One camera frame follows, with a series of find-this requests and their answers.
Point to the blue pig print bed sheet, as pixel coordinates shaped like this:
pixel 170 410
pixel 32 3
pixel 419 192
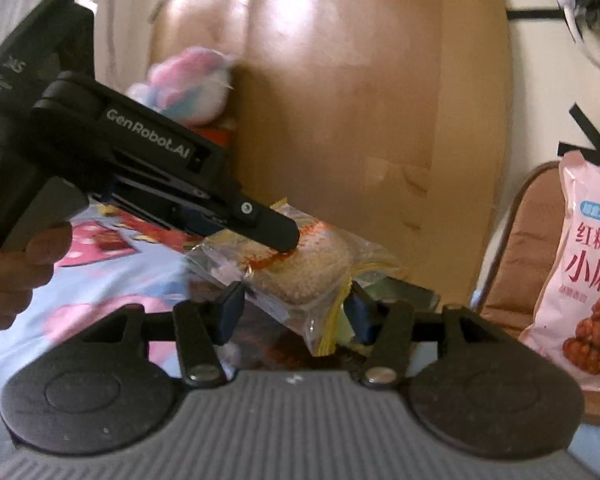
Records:
pixel 105 285

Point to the pink snack bag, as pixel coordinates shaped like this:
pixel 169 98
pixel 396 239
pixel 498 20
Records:
pixel 580 270

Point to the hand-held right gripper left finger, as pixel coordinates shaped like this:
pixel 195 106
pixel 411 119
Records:
pixel 232 310

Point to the red gift bag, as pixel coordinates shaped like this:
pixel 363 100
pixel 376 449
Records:
pixel 217 136

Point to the pink blue plush toy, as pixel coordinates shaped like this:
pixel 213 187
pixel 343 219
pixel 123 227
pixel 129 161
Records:
pixel 190 85

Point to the black tape strip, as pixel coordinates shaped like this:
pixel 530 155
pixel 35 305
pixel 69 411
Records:
pixel 592 127
pixel 159 7
pixel 535 13

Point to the clear sesame cake packet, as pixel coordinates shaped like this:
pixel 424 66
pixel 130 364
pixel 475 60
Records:
pixel 300 270

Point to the dark sheep print box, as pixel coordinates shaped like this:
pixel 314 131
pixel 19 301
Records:
pixel 405 292

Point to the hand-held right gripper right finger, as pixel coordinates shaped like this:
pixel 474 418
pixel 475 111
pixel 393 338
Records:
pixel 358 320

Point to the red flat packet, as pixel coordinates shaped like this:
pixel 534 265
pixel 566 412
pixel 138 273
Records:
pixel 150 232

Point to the wooden board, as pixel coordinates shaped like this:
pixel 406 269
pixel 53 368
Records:
pixel 355 110

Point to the person's left hand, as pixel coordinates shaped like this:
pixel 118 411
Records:
pixel 15 285

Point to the brown seat cushion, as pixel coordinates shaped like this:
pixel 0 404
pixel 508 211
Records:
pixel 525 240

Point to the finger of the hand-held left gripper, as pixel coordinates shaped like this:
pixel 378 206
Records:
pixel 205 224
pixel 282 237

